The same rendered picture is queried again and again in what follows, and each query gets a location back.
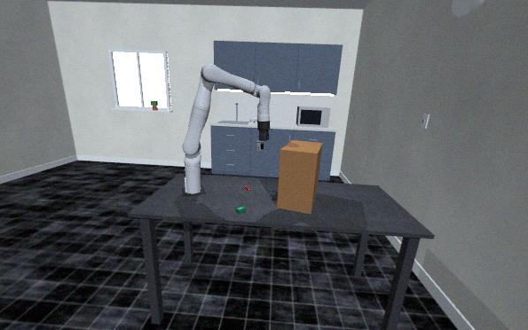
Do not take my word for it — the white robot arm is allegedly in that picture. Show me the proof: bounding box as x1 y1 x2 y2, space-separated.
183 64 271 193

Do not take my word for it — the tan wooden chest of drawers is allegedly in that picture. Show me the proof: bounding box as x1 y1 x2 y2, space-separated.
277 140 323 214

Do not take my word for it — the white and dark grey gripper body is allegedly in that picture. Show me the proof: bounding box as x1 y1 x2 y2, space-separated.
250 113 270 141

